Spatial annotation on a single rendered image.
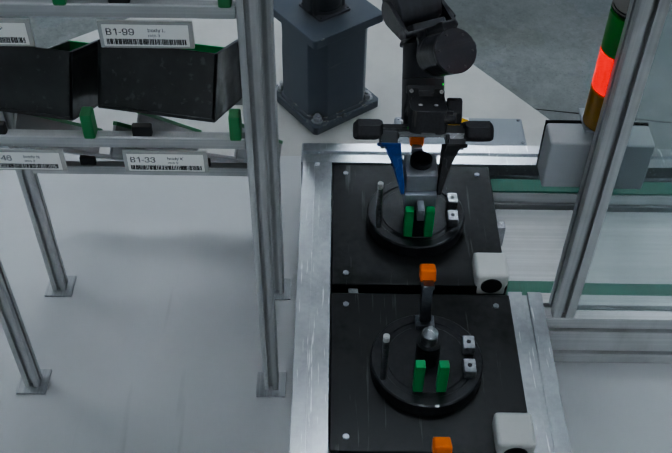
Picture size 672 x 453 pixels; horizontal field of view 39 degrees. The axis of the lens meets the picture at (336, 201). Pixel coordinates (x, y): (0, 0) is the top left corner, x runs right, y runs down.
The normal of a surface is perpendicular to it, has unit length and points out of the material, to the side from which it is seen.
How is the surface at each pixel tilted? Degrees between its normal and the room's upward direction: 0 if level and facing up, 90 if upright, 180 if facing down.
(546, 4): 0
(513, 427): 0
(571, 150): 90
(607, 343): 90
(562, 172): 90
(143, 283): 0
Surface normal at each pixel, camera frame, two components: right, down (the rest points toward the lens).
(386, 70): 0.01, -0.71
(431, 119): 0.00, 0.42
